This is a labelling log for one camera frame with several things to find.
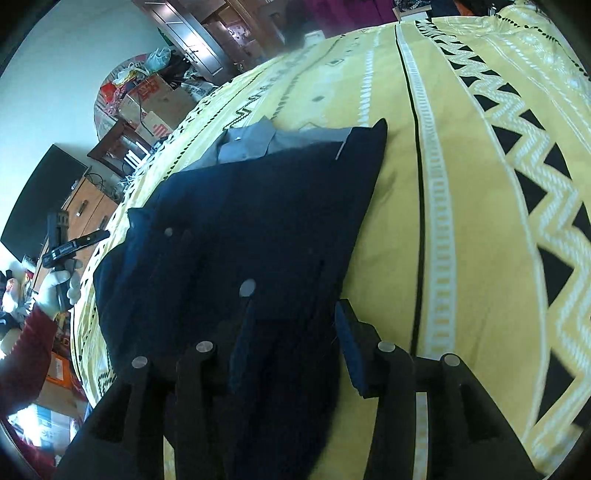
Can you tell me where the grey collared shirt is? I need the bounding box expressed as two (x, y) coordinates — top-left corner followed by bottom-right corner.
(182, 115), (357, 175)

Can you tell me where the magenta hanging garment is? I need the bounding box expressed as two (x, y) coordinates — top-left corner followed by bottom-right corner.
(308, 0), (394, 25)

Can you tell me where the pale green plastic bag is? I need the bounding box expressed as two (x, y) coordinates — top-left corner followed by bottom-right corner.
(144, 46), (172, 73)

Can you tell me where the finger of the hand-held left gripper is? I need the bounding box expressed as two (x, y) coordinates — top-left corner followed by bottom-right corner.
(47, 210), (70, 247)
(69, 229), (112, 251)

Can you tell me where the wooden television cabinet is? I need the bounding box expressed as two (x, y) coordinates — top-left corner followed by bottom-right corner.
(36, 174), (119, 278)

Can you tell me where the person's left hand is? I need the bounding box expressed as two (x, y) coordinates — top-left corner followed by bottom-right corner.
(36, 259), (84, 320)

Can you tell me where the red print cardboard box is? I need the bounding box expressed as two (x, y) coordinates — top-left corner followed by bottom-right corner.
(134, 110), (178, 145)
(127, 74), (197, 121)

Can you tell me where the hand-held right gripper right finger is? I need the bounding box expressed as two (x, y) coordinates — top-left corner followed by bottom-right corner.
(333, 299), (541, 480)

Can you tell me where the black television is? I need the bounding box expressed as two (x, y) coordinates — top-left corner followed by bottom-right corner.
(0, 144), (89, 262)

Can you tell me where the navy garment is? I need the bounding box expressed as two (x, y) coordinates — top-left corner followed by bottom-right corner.
(92, 117), (389, 480)

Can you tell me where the orange cardboard box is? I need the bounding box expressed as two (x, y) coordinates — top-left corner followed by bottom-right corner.
(43, 352), (78, 394)

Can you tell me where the grey door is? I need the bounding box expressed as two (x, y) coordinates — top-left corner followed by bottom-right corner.
(134, 0), (241, 80)

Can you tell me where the person's left forearm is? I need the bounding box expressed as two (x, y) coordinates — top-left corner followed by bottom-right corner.
(0, 305), (59, 418)

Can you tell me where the yellow patterned blanket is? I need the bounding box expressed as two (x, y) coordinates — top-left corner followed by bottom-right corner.
(69, 0), (591, 480)

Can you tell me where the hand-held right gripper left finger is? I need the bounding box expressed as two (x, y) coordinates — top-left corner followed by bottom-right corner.
(55, 294), (262, 480)

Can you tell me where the brown wooden cabinet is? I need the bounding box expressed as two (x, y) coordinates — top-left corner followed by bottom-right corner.
(203, 0), (289, 68)

